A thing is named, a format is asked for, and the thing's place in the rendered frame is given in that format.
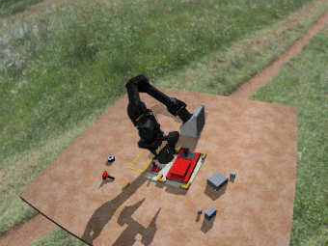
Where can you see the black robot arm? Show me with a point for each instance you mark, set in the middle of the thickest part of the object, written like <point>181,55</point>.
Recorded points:
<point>137,110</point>

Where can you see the black toy car tyre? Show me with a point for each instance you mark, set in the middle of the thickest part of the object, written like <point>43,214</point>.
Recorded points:
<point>111,158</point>

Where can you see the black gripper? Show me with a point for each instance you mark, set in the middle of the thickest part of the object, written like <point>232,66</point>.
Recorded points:
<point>171,139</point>

